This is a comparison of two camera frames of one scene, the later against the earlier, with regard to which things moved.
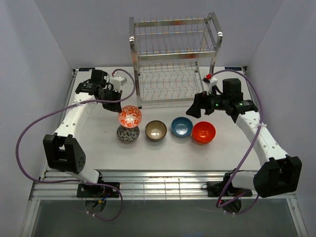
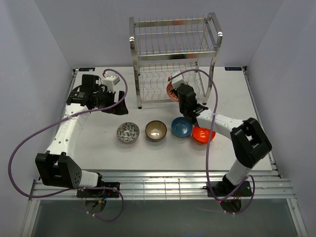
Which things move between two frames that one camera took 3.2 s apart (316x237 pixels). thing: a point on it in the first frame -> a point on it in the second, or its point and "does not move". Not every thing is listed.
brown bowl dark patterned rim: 155,131 does not move
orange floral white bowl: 130,116 -> 171,94
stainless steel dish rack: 172,55 does not move
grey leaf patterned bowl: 128,135 does not move
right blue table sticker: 233,68 does not move
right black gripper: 201,100 -> 182,84
